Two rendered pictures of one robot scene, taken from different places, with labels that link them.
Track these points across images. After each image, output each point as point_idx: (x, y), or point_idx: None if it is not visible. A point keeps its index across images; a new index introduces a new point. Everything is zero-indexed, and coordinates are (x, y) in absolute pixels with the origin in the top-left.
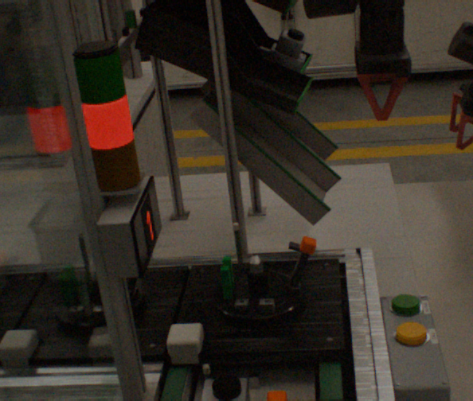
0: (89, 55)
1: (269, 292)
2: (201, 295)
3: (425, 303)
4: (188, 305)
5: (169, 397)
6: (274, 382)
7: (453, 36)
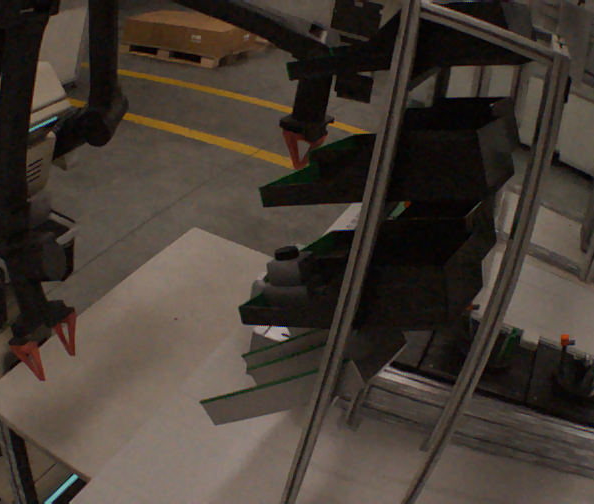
0: None
1: None
2: (415, 338)
3: (260, 277)
4: (426, 334)
5: None
6: None
7: (44, 267)
